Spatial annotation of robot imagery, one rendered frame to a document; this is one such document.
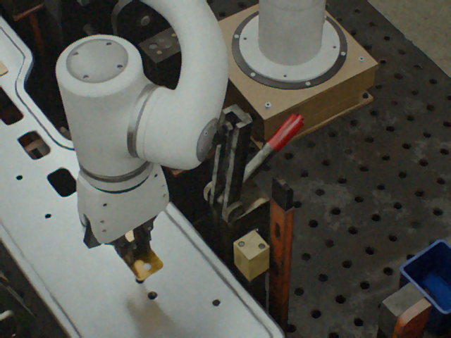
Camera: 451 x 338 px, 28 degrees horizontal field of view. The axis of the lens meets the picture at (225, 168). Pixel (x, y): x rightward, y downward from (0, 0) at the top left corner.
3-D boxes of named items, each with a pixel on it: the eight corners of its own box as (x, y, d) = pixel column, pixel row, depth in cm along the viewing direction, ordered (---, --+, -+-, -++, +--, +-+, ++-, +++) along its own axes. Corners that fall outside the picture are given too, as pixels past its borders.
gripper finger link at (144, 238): (149, 194, 112) (154, 225, 117) (127, 208, 111) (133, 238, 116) (163, 211, 110) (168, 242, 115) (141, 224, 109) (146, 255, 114)
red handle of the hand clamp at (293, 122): (207, 192, 121) (287, 103, 119) (215, 196, 123) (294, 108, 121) (225, 213, 119) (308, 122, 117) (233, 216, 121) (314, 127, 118)
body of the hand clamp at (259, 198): (215, 320, 150) (206, 193, 123) (248, 298, 153) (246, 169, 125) (236, 346, 147) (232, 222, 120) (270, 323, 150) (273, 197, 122)
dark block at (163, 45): (160, 211, 164) (136, 43, 131) (192, 192, 166) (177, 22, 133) (175, 229, 162) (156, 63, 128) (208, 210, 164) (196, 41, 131)
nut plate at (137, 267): (103, 236, 117) (103, 231, 116) (129, 222, 118) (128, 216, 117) (139, 282, 112) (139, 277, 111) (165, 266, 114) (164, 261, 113)
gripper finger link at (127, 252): (115, 214, 110) (122, 245, 115) (92, 227, 109) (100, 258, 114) (130, 232, 108) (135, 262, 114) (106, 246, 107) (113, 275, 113)
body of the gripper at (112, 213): (137, 117, 104) (146, 177, 113) (59, 159, 100) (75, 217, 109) (174, 158, 100) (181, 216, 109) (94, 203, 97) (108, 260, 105)
